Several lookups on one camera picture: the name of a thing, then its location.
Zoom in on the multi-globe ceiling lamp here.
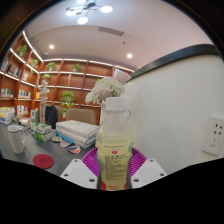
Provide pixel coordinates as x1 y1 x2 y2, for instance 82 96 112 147
64 0 114 26

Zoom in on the thin blue book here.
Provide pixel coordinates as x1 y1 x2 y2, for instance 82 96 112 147
54 131 97 149

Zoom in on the clear yellow drink bottle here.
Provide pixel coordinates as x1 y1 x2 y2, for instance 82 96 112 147
95 96 135 192

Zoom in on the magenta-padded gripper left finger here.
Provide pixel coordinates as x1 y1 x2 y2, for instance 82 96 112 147
59 146 101 190

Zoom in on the wooden artist mannequin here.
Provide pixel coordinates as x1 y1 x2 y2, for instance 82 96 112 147
37 79 51 125

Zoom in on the beige chair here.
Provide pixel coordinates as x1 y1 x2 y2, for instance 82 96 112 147
65 108 98 127

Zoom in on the wooden shelf unit with books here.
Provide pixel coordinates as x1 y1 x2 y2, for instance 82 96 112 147
0 30 136 127

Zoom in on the colourful book stack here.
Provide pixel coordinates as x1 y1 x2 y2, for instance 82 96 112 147
0 106 16 126

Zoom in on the white geometric-patterned cup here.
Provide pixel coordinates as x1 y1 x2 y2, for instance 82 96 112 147
7 124 26 155

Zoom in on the dark chair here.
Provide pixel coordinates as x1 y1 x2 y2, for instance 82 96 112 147
44 104 58 130

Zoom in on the ceiling air vent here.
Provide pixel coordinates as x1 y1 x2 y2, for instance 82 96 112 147
98 26 125 37

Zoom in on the white wall socket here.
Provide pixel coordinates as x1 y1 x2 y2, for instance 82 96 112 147
201 114 224 157

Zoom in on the flat round red coaster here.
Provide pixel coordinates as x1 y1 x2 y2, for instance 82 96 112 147
32 153 55 170

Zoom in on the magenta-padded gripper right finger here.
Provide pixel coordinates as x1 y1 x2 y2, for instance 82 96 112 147
126 147 168 190

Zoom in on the dark magazine stack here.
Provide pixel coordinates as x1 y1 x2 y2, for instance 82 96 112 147
18 116 33 128

